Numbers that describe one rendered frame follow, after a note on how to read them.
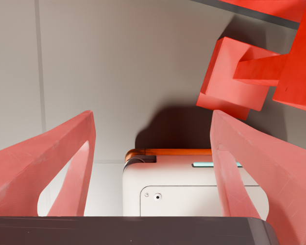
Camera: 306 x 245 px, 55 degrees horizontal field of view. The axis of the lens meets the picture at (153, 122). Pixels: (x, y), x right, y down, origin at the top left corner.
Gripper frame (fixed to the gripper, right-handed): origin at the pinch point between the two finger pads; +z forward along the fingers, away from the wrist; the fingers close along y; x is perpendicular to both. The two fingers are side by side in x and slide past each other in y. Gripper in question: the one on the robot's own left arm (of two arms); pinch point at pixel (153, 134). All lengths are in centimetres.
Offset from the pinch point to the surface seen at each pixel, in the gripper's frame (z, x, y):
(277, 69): 49, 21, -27
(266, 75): 53, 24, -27
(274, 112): 84, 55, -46
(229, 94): 77, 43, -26
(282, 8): 82, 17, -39
